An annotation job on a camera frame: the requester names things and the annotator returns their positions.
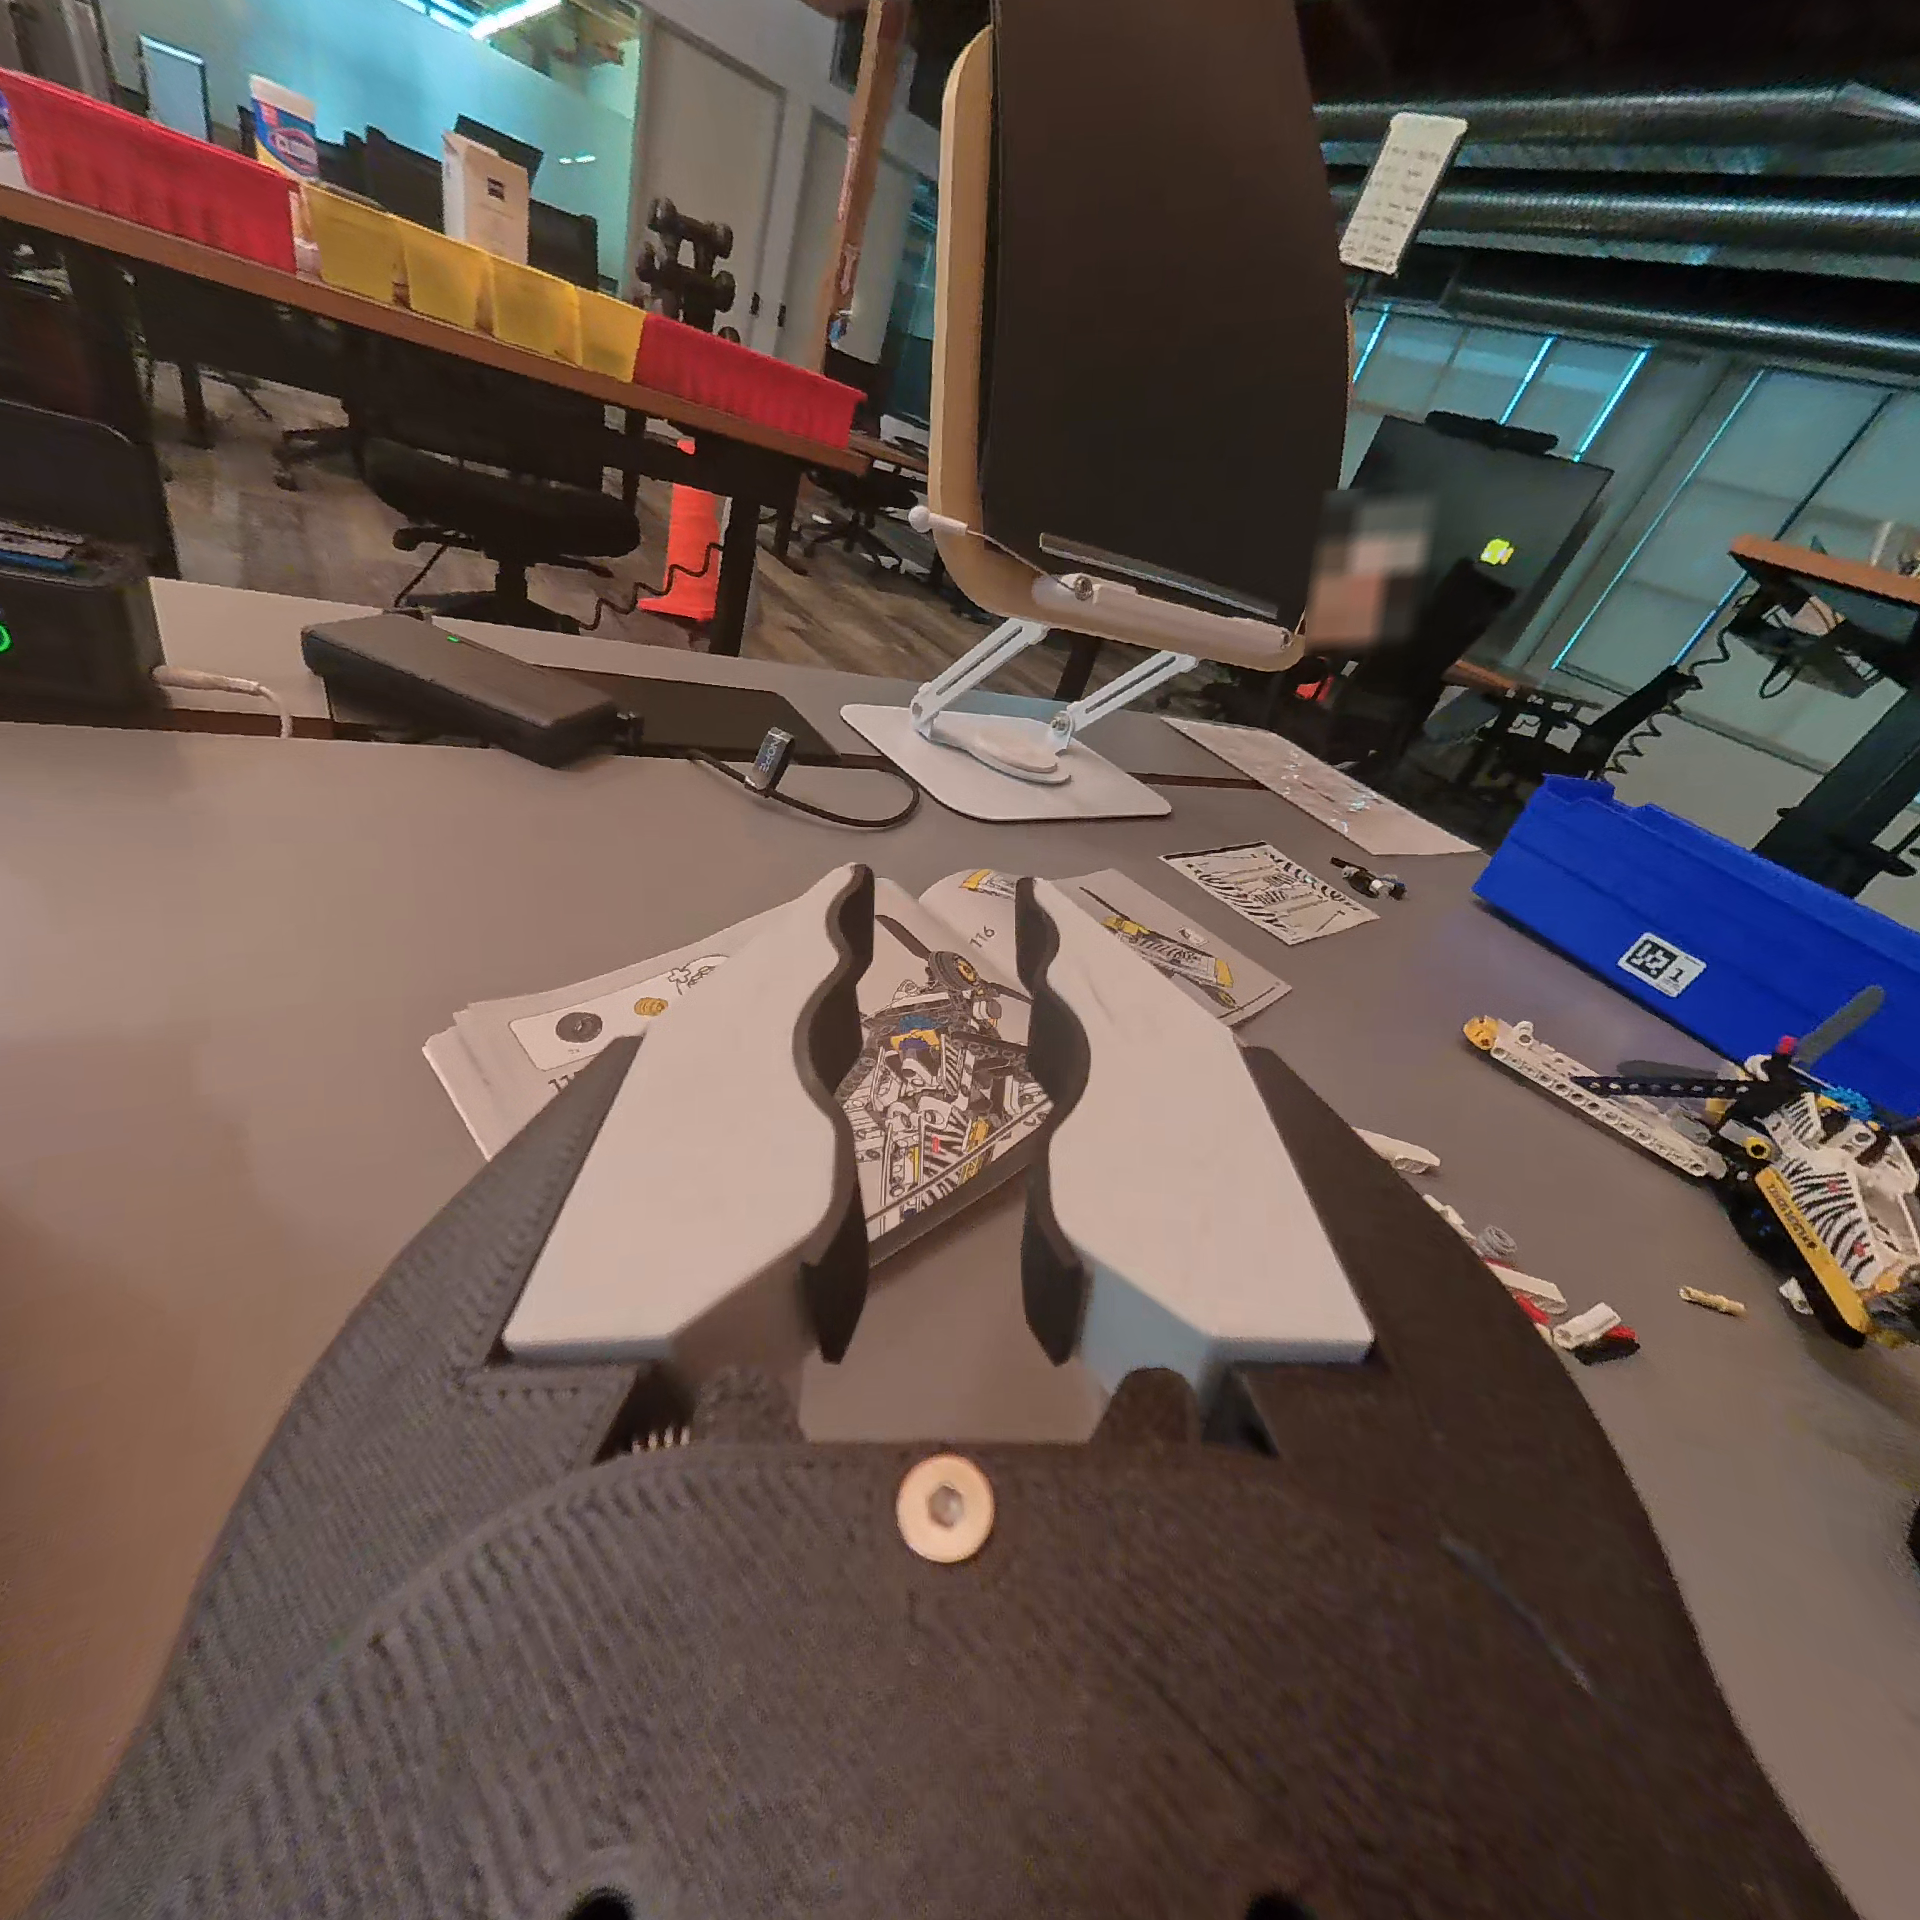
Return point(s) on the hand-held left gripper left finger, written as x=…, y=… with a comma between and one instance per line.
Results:
x=691, y=1186

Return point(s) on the printed paper sheet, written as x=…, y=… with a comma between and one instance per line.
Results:
x=1320, y=780

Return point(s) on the tan lego pin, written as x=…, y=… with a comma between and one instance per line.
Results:
x=1712, y=1301

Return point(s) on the white hanging paper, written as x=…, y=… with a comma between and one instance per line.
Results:
x=1397, y=188

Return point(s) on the wooden top standing desk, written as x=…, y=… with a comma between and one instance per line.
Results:
x=1828, y=630

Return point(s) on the small lego parts cluster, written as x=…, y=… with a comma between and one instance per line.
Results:
x=1367, y=878

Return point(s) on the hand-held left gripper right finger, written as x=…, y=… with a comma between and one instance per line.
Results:
x=1201, y=1202

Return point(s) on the blue plastic bin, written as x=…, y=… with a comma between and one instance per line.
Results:
x=1724, y=915

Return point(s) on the zebra sticker sheet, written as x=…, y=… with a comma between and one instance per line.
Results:
x=1266, y=893

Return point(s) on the pile of loose lego pieces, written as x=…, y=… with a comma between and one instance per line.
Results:
x=1515, y=1276

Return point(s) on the large black screen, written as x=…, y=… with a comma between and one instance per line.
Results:
x=1499, y=511

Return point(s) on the row of yellow bins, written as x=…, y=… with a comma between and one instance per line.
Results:
x=465, y=277

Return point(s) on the lego instruction booklet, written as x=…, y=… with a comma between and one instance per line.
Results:
x=930, y=1050

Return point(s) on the zebra striped lego aircraft model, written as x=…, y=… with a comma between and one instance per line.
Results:
x=1799, y=1172

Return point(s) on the cream framed monitor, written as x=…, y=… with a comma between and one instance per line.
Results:
x=1141, y=300

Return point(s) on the black battery chargers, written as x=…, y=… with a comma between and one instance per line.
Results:
x=66, y=630

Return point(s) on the long wooden desk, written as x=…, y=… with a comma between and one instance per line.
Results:
x=451, y=339

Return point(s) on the red plastic bin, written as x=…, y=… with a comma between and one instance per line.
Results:
x=148, y=166
x=743, y=375

